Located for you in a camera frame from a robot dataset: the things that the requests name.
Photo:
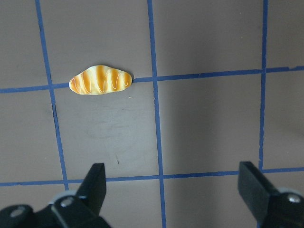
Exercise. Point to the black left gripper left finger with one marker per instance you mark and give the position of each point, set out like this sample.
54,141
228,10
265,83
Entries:
81,209

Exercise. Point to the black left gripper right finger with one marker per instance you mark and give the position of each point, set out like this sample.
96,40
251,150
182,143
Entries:
272,207

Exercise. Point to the striped toy bread roll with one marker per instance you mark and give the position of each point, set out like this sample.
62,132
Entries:
100,80

